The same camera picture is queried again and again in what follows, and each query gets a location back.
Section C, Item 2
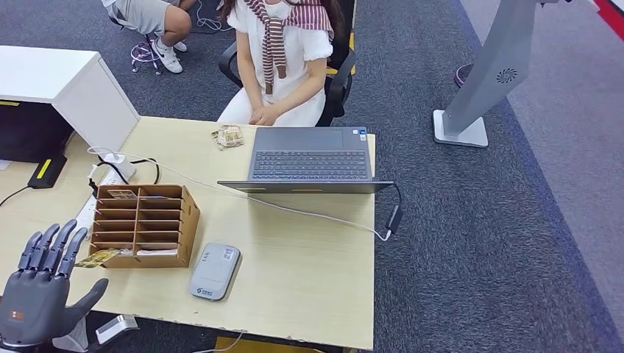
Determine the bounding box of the cardboard card organizer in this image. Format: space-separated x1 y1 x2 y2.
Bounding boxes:
88 182 202 271

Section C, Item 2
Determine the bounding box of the white cabinet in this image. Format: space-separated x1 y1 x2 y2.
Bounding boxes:
0 44 142 155

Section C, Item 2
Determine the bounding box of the thin black cable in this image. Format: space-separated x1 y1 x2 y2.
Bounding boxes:
0 185 33 209

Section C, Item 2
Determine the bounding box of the round purple-rimmed base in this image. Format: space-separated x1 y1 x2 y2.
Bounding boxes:
453 62 476 89

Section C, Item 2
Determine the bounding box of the long white cable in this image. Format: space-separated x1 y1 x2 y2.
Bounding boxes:
86 145 393 243

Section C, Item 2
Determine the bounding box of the black looped cable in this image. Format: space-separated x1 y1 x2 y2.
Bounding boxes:
87 157 161 196

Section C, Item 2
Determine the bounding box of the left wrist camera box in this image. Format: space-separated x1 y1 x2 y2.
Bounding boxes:
94 313 141 346

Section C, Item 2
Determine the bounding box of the person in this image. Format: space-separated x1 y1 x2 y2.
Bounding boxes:
216 0 343 129
99 0 199 76

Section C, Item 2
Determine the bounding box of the black office chair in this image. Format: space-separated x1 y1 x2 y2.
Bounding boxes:
218 0 358 128

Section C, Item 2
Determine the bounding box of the person's left hand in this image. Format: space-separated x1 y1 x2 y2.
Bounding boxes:
260 104 284 126

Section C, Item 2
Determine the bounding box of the white charger plug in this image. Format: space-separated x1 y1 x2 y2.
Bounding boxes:
102 151 138 181

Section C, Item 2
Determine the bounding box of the black adapter with cable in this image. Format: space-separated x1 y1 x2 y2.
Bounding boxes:
384 182 405 235

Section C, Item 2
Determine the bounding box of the yellow block under desk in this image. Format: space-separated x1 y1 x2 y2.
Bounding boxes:
213 336 326 353

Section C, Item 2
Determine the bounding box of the white power strip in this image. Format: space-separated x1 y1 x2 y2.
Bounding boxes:
74 167 124 230

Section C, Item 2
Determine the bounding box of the white plastic sheet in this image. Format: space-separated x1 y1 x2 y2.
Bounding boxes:
52 315 91 353

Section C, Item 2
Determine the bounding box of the black yellow-labelled power brick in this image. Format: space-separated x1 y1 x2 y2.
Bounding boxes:
26 154 68 190

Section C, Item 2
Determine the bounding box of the grey kiosk stand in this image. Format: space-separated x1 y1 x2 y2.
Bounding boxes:
432 0 574 149

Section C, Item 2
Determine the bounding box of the robot grey left hand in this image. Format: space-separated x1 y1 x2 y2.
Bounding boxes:
0 218 110 350

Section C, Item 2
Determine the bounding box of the grey card reader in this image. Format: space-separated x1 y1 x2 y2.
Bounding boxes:
188 241 242 302

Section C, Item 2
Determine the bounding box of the small purple wire stool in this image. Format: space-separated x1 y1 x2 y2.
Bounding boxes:
130 33 163 77

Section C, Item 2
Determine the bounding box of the white floor cable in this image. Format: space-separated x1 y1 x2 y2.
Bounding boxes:
194 0 235 33

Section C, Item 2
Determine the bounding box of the yellow patterned card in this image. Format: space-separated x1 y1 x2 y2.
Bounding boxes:
74 248 122 270

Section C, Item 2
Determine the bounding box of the white cable under desk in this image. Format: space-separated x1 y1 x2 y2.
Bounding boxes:
191 330 245 353

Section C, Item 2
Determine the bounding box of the grey laptop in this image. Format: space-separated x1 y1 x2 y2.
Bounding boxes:
216 126 395 196

